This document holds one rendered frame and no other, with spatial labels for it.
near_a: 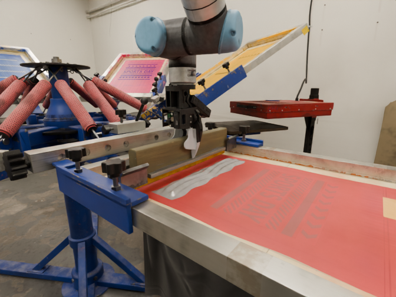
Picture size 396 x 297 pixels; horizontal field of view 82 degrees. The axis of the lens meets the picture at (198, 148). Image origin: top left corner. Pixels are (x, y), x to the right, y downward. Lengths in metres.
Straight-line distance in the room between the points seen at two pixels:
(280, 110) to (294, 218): 1.11
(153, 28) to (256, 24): 2.37
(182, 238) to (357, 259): 0.26
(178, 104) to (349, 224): 0.46
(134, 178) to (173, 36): 0.31
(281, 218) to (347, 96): 2.11
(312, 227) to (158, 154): 0.37
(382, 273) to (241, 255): 0.20
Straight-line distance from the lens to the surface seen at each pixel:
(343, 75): 2.53
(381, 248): 0.48
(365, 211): 0.59
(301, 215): 0.51
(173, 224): 0.38
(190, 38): 0.50
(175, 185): 0.58
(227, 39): 0.47
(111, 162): 0.46
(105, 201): 0.49
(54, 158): 0.71
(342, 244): 0.46
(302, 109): 1.66
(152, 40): 0.52
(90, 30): 5.31
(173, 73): 0.62
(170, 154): 0.61
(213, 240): 0.34
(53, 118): 1.31
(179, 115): 0.61
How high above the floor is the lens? 1.20
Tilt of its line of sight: 15 degrees down
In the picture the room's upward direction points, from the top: straight up
